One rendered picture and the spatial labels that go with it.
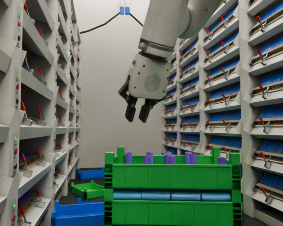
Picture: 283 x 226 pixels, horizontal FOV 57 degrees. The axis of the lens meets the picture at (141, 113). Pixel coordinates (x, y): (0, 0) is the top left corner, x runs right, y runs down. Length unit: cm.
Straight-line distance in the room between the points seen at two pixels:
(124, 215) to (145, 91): 29
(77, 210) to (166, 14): 116
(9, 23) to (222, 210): 74
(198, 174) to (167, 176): 7
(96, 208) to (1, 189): 77
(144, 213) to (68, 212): 93
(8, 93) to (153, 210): 50
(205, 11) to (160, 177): 40
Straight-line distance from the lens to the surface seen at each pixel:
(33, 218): 124
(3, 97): 81
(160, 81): 64
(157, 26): 60
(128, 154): 75
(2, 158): 81
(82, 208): 150
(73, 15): 299
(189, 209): 62
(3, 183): 82
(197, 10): 68
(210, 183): 61
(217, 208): 63
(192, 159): 69
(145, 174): 60
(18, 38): 88
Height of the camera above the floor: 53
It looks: 3 degrees up
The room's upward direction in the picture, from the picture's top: straight up
